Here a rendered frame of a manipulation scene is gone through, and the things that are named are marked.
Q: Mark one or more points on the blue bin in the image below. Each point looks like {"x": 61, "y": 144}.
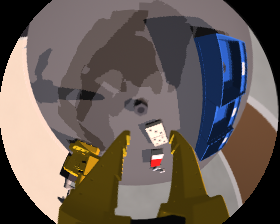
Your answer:
{"x": 211, "y": 63}

